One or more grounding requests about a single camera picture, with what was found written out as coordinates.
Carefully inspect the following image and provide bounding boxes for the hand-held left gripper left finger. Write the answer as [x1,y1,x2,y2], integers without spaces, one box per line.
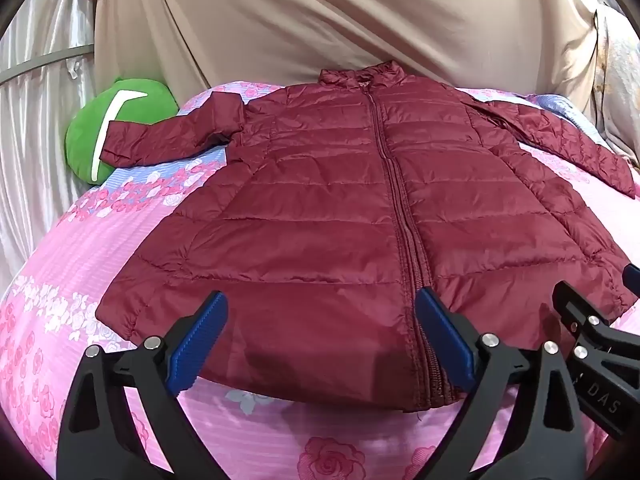
[56,290,230,480]

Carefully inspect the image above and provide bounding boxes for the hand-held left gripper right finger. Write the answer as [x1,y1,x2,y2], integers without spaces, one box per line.
[414,287,587,480]

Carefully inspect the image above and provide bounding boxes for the maroon puffer jacket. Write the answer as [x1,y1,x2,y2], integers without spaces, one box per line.
[95,60,638,410]

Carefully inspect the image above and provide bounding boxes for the pink floral bedsheet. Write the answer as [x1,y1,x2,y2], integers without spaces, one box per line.
[0,79,640,480]

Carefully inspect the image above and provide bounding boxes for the pale floral cloth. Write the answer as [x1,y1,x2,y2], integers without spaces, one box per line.
[582,0,640,168]

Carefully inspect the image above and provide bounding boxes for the green plush pillow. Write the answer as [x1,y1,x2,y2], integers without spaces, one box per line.
[65,77,180,186]

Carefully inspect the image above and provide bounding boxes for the silver satin curtain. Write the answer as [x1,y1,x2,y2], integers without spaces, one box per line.
[0,0,108,291]

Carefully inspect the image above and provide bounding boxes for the beige cloth backdrop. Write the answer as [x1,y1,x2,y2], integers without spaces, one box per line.
[75,0,601,111]

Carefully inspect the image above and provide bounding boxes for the grey metal rail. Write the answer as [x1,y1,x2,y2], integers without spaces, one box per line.
[0,44,96,86]

